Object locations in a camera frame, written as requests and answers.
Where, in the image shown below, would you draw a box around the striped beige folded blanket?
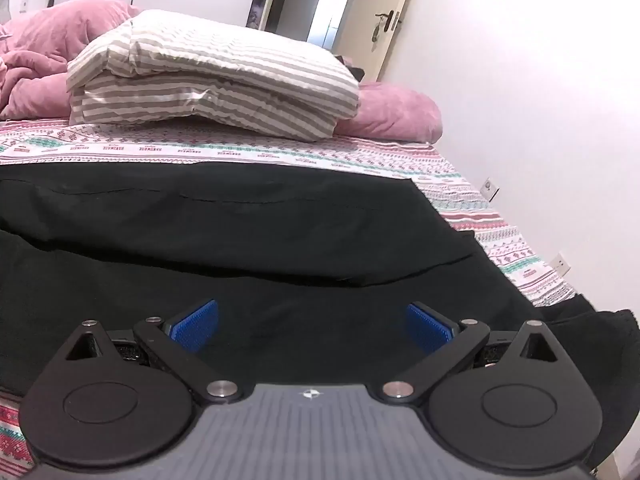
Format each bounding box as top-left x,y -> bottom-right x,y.
67,72 -> 360,142

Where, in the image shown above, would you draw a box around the patterned bed sheet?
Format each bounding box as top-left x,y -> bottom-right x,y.
0,117 -> 577,463

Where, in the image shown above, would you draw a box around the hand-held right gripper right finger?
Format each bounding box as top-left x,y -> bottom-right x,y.
377,302 -> 572,405

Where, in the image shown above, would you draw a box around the black pants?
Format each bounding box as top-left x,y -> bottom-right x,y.
0,162 -> 640,471

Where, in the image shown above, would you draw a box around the striped pillow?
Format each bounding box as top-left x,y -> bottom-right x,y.
66,9 -> 362,120

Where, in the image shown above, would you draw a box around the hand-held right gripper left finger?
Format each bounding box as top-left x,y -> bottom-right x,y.
62,299 -> 241,404

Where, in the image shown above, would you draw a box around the pink blanket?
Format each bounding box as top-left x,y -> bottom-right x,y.
0,0 -> 444,143

